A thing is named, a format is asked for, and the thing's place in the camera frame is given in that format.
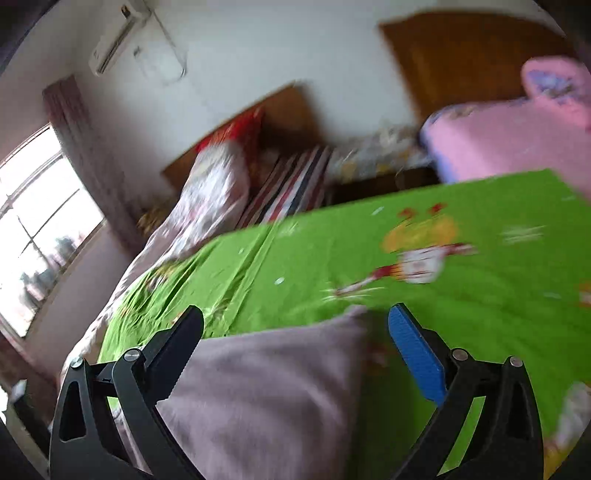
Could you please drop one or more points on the green printed bed sheet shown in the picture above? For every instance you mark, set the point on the green printed bed sheet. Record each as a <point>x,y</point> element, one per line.
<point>323,249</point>

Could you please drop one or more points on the brown curtain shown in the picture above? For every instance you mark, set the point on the brown curtain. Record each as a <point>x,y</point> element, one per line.
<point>87,152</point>

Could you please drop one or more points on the wooden headboard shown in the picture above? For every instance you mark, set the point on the wooden headboard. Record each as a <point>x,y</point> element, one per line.
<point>286,120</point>

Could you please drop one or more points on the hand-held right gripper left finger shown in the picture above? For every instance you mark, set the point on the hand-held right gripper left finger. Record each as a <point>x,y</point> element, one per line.
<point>180,342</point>

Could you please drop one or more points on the pink floral quilt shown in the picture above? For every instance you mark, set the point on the pink floral quilt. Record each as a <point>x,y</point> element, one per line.
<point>207,198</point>

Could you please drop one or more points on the dark wooden bed frame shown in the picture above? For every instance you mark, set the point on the dark wooden bed frame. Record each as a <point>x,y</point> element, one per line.
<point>383,187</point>

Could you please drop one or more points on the mauve knit pants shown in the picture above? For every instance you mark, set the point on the mauve knit pants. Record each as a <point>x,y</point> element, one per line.
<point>258,397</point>

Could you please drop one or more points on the striped cloth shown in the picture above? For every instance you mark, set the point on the striped cloth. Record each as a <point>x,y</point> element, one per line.
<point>295,184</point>

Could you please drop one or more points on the wooden door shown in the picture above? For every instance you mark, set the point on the wooden door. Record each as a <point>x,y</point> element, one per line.
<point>461,60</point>

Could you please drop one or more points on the air conditioner pipe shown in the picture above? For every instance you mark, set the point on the air conditioner pipe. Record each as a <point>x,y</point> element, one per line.
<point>178,60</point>

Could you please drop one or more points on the white air conditioner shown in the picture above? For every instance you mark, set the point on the white air conditioner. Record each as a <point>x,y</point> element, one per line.
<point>115,41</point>

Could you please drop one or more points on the floral bed sheet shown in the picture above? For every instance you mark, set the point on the floral bed sheet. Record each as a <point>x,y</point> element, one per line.
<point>378,147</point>

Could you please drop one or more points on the red pillow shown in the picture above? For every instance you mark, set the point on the red pillow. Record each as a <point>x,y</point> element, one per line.
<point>231,131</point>

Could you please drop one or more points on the pink printed blanket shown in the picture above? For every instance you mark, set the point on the pink printed blanket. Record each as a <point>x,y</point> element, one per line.
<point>498,138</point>

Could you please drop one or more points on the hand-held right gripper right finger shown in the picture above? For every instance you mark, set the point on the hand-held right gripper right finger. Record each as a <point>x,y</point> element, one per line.
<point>415,351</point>

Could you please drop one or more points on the window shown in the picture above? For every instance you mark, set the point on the window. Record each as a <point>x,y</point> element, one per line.
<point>41,221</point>

